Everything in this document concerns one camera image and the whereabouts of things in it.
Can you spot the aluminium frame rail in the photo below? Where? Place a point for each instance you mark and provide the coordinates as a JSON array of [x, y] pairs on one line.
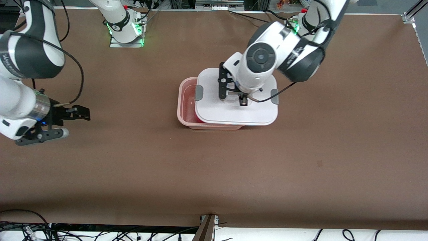
[[408, 17]]

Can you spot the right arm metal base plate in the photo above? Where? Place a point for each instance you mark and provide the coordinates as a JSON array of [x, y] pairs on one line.
[[117, 44]]

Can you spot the metal frame bracket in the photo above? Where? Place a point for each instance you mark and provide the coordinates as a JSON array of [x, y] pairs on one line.
[[217, 4]]

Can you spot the colourful background objects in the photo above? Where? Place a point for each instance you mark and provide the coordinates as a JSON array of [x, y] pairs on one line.
[[282, 4]]

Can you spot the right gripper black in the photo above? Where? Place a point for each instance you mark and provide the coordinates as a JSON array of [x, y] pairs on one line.
[[57, 114]]

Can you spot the metal post bracket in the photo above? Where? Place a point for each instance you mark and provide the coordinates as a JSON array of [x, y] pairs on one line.
[[216, 219]]

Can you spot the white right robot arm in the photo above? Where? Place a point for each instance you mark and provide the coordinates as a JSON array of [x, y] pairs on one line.
[[13, 100]]

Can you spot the brown support post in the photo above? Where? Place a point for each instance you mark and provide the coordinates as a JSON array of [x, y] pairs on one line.
[[205, 231]]

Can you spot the white box lid grey clips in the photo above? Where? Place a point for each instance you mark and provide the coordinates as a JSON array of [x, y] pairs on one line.
[[234, 113]]

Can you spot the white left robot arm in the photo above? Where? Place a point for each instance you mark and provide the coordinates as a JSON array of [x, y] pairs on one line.
[[254, 78]]

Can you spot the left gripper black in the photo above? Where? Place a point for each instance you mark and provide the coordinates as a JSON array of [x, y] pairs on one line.
[[243, 99]]

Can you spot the pink plastic box base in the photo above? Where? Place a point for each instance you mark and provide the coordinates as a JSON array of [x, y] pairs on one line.
[[187, 100]]

